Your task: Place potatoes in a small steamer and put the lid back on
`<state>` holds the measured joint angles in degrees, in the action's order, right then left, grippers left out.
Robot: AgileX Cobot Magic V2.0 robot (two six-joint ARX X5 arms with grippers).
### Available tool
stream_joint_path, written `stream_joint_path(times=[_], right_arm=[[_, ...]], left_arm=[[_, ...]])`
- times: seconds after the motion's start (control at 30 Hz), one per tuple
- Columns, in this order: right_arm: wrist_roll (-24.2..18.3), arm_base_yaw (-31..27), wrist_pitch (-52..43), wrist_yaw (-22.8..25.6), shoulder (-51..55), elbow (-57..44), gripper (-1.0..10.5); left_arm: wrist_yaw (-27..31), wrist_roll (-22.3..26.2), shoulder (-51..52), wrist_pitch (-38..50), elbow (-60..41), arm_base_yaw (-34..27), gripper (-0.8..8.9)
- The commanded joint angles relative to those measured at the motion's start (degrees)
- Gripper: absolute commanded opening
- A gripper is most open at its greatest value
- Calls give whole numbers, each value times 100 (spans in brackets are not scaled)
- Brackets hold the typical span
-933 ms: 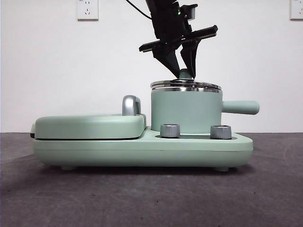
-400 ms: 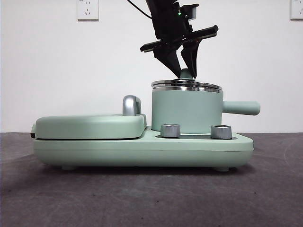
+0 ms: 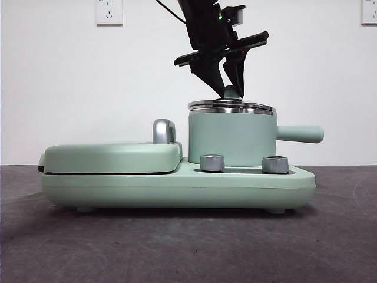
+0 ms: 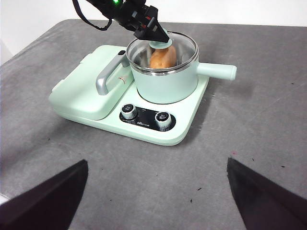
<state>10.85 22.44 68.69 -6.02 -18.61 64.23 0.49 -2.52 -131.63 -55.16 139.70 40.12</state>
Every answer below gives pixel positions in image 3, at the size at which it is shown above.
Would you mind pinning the green breakfast machine base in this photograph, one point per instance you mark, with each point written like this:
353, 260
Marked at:
250, 188

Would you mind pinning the silver control knob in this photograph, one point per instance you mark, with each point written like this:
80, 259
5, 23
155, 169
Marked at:
275, 164
212, 163

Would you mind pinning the green griddle cover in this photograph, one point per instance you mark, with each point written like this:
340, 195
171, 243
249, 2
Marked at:
109, 157

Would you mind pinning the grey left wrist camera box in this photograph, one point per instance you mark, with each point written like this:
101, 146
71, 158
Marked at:
237, 17

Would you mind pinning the white wall socket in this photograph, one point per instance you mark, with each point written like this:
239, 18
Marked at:
369, 11
109, 13

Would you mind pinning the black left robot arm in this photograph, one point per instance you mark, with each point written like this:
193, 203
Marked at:
203, 26

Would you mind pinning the glass lid with green knob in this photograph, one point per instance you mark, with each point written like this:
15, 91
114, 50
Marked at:
232, 106

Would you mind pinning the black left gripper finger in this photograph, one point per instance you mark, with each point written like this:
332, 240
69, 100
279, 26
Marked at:
209, 73
237, 70

